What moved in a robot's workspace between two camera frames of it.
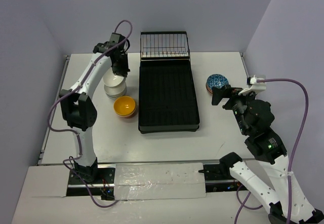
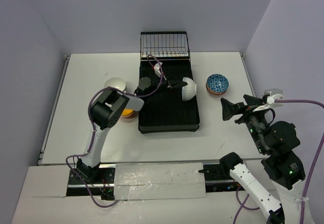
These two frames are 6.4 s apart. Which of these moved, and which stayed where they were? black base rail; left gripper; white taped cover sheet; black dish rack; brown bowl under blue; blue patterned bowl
Moved: left gripper
Stayed: blue patterned bowl; brown bowl under blue; white taped cover sheet; black dish rack; black base rail
